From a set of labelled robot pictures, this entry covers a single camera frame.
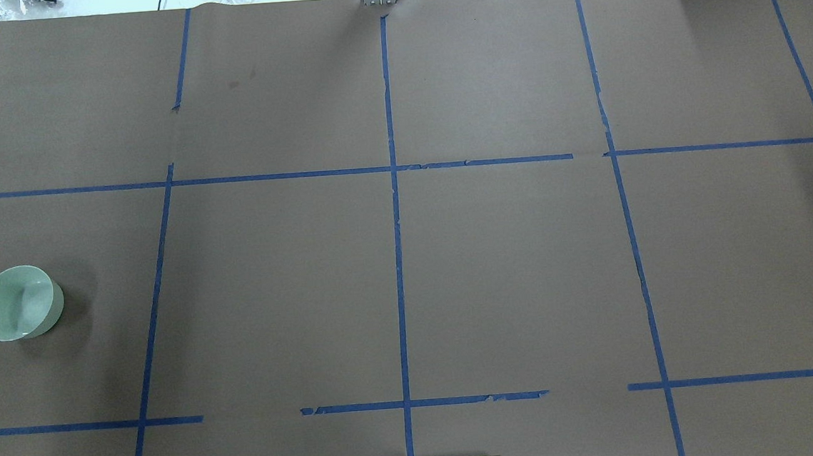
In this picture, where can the green ceramic bowl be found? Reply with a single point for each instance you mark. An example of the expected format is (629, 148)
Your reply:
(31, 303)

